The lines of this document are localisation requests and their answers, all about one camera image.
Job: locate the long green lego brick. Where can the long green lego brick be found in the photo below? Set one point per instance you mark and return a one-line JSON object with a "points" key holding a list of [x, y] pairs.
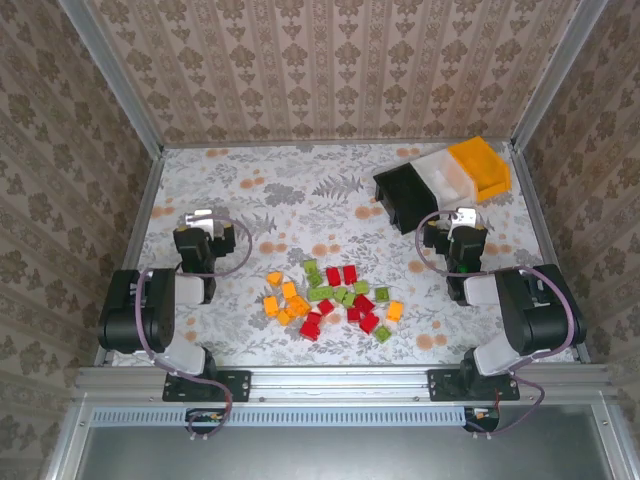
{"points": [[320, 293]]}

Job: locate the orange plastic bin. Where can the orange plastic bin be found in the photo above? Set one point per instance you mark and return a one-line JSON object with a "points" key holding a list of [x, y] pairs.
{"points": [[480, 160]]}

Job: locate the grey metal panel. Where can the grey metal panel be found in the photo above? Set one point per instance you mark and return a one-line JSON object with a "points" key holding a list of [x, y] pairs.
{"points": [[325, 455]]}

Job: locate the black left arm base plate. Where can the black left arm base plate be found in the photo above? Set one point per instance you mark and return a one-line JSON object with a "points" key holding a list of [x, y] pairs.
{"points": [[240, 385]]}

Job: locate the aluminium frame post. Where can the aluminium frame post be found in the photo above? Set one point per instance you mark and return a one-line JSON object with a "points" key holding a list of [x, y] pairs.
{"points": [[119, 85], [556, 75]]}

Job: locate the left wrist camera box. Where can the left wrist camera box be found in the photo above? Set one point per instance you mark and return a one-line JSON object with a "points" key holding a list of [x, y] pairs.
{"points": [[200, 218]]}

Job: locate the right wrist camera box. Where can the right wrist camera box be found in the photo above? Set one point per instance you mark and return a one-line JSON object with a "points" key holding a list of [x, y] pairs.
{"points": [[464, 216]]}

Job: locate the aluminium side rail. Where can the aluminium side rail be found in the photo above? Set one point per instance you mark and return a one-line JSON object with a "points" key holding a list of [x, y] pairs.
{"points": [[144, 210], [536, 210]]}

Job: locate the aluminium mounting rail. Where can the aluminium mounting rail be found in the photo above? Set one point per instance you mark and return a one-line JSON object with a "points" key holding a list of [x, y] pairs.
{"points": [[340, 385]]}

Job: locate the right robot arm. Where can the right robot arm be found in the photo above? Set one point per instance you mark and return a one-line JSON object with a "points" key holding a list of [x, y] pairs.
{"points": [[540, 315]]}

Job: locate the black plastic bin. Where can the black plastic bin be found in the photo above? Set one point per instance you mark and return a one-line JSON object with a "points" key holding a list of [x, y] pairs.
{"points": [[405, 195]]}

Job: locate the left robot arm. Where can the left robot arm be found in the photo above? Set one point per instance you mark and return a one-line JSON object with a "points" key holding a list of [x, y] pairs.
{"points": [[130, 310]]}

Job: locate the white plastic bin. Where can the white plastic bin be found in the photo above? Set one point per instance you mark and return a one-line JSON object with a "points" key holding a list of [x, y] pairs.
{"points": [[440, 175]]}

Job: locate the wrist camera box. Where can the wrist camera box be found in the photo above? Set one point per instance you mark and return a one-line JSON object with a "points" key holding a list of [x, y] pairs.
{"points": [[200, 218], [464, 216]]}

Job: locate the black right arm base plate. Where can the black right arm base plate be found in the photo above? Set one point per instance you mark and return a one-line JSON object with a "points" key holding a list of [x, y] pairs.
{"points": [[440, 387]]}

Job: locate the floral table cover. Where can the floral table cover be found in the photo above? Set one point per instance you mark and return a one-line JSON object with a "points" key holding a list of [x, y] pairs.
{"points": [[350, 165]]}

